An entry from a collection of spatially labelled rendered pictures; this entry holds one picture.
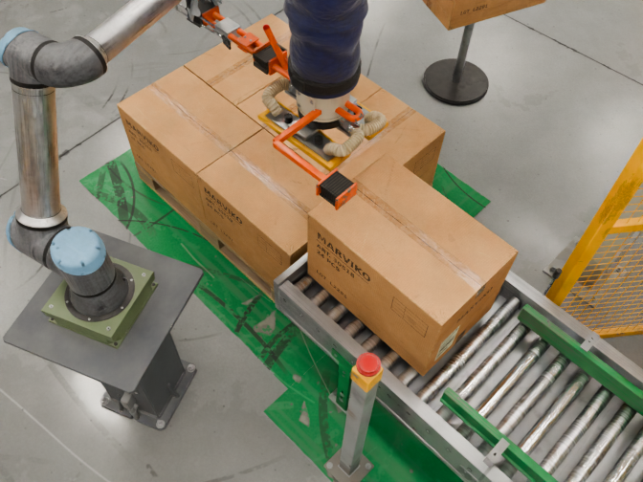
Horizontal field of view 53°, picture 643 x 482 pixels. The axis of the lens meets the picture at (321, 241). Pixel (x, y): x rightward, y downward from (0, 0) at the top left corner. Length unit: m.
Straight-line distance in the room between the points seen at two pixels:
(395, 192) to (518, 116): 1.89
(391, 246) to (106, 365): 1.01
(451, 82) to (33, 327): 2.79
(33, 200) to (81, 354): 0.54
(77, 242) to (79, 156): 1.82
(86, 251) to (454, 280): 1.15
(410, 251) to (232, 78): 1.52
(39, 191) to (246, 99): 1.39
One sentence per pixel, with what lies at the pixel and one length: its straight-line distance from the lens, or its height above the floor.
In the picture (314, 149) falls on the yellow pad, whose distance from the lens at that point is 2.13.
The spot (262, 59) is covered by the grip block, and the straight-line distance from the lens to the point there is 2.25.
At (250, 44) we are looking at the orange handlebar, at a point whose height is 1.28.
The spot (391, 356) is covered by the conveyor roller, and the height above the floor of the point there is 0.55.
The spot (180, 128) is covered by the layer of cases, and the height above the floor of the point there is 0.54.
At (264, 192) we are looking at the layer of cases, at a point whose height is 0.54.
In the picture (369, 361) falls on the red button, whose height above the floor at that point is 1.04.
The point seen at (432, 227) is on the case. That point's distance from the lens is 2.24.
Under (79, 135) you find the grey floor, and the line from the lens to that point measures 3.99.
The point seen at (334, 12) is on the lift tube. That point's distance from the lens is 1.82.
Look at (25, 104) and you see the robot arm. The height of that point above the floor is 1.48.
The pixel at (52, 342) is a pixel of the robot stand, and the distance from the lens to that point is 2.36.
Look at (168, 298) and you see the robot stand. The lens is 2.33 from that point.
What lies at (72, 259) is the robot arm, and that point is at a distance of 2.07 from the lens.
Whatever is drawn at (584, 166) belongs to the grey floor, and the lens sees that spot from 3.94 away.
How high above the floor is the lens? 2.74
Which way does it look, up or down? 56 degrees down
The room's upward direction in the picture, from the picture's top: 2 degrees clockwise
